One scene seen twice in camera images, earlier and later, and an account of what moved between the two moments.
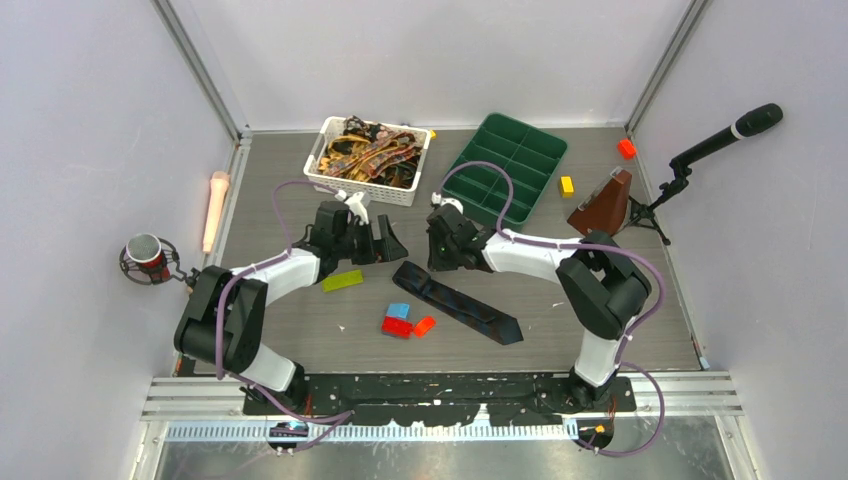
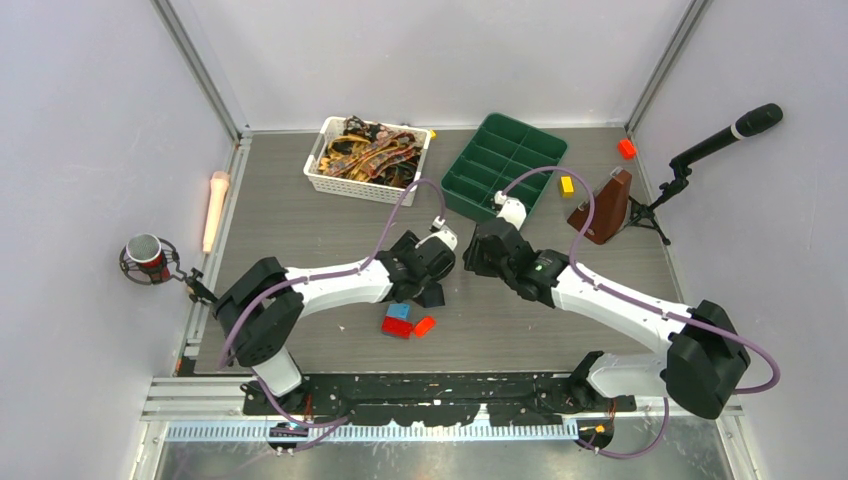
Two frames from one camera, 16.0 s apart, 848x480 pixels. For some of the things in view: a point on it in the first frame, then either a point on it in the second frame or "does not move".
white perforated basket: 404,196 does not move
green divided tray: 530,156 does not move
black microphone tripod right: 642,214 does not move
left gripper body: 356,244 to 409,243
